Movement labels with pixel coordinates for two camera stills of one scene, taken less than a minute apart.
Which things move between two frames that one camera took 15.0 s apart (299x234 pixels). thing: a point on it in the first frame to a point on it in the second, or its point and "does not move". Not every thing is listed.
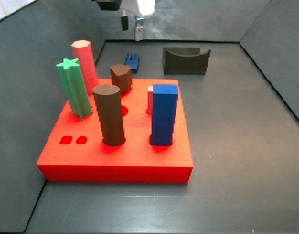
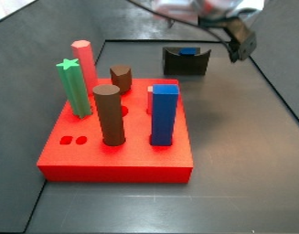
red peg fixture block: [77, 156] does not move
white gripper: [148, 8] to [184, 10]
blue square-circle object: [134, 61] to [188, 51]
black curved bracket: [109, 5] to [243, 42]
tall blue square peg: [164, 113] does not move
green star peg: [71, 70] does not move
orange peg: [150, 101] does not move
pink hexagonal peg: [84, 52] does not move
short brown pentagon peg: [121, 78] does not move
